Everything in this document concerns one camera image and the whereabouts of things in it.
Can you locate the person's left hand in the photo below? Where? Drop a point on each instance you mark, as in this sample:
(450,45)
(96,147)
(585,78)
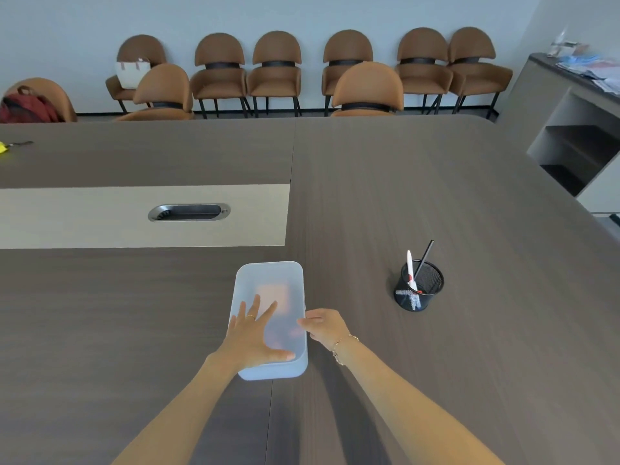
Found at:
(249,341)

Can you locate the person's right hand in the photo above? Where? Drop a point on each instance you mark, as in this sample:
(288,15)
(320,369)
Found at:
(328,326)

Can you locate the person's left thumb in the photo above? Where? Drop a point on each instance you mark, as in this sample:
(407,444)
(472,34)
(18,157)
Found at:
(280,356)

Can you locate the person's right fingers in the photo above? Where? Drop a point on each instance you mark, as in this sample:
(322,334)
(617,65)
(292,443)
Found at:
(308,323)

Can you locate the person's left middle finger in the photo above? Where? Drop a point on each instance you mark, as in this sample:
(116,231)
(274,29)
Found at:
(254,308)

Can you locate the person's left little finger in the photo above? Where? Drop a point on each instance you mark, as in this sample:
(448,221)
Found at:
(231,325)

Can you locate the translucent white plastic box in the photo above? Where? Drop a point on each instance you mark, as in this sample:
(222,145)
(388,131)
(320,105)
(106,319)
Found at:
(286,285)

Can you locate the person's right forearm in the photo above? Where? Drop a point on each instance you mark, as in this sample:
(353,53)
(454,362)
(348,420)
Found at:
(402,406)

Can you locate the person's left forearm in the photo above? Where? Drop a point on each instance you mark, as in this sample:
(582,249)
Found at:
(184,411)

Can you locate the white pen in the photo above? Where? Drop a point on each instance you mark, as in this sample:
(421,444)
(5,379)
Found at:
(410,271)

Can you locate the black mesh pen holder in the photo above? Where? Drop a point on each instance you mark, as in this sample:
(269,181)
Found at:
(422,290)

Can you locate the black pen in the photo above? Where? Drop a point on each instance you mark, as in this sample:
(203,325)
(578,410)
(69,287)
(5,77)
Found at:
(424,259)

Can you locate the brown padded armchair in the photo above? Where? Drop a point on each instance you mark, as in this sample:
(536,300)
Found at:
(163,91)
(53,99)
(368,89)

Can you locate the row of brown chairs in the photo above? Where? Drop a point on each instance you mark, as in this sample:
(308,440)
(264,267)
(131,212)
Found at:
(276,72)

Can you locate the white handbag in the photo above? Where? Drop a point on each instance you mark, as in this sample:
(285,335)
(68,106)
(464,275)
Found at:
(131,73)

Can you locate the red backpack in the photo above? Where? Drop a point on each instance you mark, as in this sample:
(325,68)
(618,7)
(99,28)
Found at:
(28,108)

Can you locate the grey sideboard cabinet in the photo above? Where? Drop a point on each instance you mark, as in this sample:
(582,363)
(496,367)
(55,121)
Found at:
(557,120)

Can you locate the clear plastic bottle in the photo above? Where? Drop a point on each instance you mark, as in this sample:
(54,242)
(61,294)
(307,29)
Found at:
(559,43)

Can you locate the pile of papers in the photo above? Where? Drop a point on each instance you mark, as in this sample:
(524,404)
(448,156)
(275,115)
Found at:
(593,70)

